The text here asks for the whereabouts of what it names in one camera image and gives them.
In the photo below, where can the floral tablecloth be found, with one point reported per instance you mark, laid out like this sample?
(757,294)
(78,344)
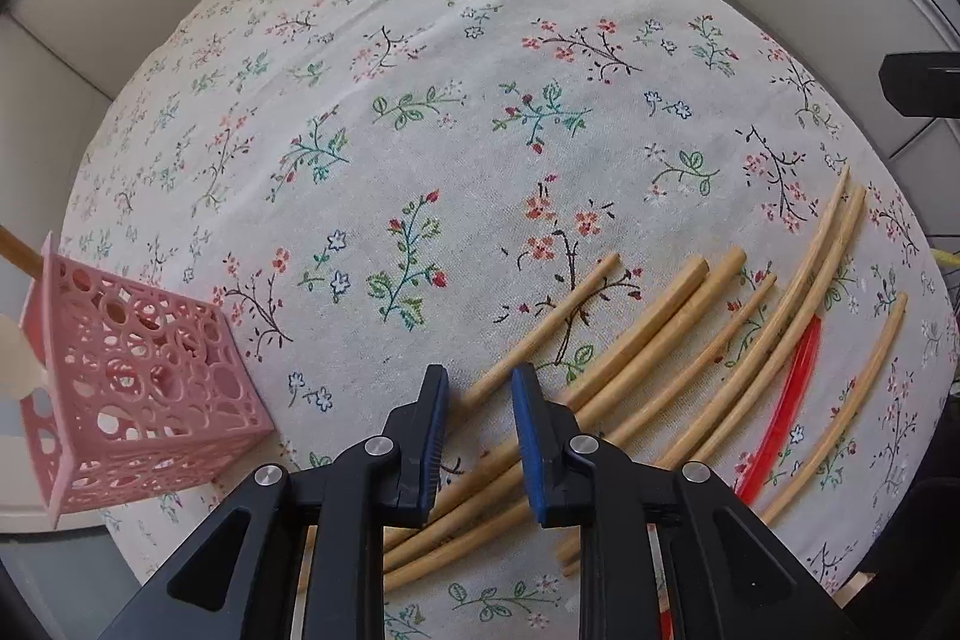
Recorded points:
(450,123)

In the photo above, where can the pink perforated utensil holder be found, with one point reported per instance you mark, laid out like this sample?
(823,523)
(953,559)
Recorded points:
(150,370)

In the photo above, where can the row of wooden chopsticks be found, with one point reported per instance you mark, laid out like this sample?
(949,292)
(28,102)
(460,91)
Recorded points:
(540,329)

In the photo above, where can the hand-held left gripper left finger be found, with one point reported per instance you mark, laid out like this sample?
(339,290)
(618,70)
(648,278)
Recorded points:
(431,445)

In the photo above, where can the light wooden chopstick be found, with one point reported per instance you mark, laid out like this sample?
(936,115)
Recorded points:
(15,250)

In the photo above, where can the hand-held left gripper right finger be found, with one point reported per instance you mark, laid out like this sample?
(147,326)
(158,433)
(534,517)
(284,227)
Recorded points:
(529,445)

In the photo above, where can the red plastic chopstick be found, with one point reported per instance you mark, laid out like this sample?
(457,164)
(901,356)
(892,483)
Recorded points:
(795,385)

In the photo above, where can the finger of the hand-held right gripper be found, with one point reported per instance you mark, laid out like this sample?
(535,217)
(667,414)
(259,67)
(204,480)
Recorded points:
(926,84)

